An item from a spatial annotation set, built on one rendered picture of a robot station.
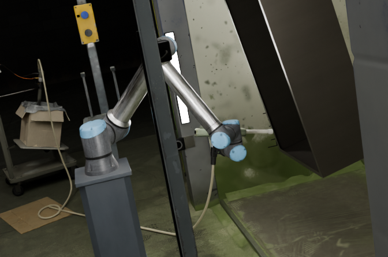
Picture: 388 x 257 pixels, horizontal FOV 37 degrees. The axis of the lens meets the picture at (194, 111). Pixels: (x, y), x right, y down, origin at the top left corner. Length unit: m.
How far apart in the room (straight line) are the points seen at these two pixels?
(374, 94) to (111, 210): 2.23
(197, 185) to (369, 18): 3.06
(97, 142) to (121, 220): 0.45
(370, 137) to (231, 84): 2.80
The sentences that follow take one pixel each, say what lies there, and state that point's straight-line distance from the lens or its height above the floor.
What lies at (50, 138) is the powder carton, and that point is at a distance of 5.40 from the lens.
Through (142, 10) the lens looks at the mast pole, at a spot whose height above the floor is 1.50.
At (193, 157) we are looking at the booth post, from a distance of 4.04.
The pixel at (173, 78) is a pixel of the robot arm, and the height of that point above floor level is 1.11.
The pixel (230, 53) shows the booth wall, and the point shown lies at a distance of 3.97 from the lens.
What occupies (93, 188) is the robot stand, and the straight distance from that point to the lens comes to 3.18.
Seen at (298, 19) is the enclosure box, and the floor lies 1.30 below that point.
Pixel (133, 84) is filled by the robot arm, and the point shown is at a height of 1.09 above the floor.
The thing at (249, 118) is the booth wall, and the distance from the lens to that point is 4.08.
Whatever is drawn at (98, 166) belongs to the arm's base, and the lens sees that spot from 3.21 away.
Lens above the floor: 1.56
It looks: 12 degrees down
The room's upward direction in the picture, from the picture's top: 10 degrees counter-clockwise
